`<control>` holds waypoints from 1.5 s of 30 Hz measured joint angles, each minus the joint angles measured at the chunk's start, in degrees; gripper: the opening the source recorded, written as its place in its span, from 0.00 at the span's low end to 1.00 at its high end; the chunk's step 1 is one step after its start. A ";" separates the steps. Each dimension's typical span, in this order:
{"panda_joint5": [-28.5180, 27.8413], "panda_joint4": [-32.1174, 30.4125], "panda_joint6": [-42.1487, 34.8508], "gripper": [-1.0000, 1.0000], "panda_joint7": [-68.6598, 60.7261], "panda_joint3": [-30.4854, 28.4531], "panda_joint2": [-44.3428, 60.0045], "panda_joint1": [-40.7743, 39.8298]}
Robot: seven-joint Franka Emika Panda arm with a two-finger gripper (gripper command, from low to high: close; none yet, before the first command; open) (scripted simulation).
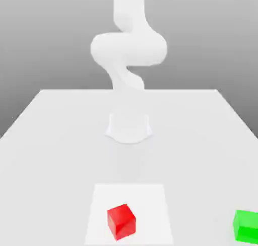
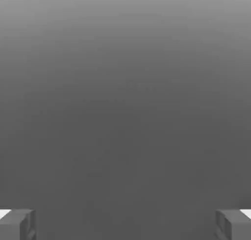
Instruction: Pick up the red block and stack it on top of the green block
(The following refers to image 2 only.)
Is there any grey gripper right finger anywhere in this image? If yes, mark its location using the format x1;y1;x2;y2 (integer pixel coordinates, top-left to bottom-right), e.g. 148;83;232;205
215;209;251;240

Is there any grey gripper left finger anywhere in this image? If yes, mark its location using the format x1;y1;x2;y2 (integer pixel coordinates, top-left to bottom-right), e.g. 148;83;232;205
0;208;37;240

